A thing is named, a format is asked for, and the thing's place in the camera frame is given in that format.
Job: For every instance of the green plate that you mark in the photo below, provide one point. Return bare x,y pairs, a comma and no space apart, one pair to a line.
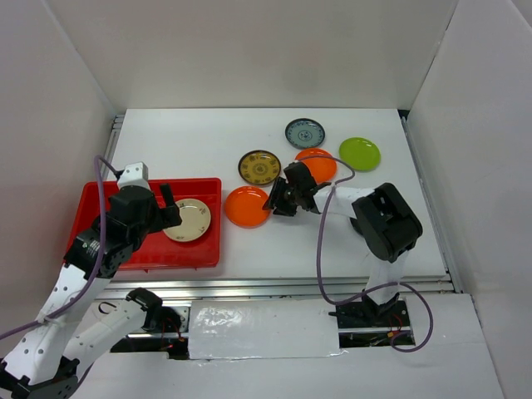
360,153

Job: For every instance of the red plastic bin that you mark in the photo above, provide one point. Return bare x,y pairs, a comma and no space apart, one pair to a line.
158,251

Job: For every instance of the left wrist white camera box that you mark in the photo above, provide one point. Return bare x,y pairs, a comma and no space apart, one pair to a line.
136,174

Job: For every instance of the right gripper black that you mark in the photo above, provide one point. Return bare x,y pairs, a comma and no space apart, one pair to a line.
276,198

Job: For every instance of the white foam cover board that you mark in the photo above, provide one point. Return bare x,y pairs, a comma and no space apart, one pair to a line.
271,329

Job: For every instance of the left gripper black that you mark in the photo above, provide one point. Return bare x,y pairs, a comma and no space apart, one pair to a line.
172,214

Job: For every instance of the orange plate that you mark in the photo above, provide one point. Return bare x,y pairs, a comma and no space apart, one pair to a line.
320,163
244,207

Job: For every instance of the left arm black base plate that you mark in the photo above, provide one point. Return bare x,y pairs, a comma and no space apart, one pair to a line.
165,320

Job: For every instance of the blue patterned plate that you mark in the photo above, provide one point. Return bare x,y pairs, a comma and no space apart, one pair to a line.
304,133

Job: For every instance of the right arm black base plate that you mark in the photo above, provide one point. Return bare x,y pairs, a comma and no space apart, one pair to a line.
366,315

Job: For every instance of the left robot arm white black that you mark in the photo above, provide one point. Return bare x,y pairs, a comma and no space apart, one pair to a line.
52,359

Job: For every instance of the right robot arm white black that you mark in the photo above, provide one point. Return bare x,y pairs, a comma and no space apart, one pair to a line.
380,216

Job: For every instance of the yellow patterned plate dark rim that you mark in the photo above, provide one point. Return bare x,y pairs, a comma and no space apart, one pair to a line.
259,167

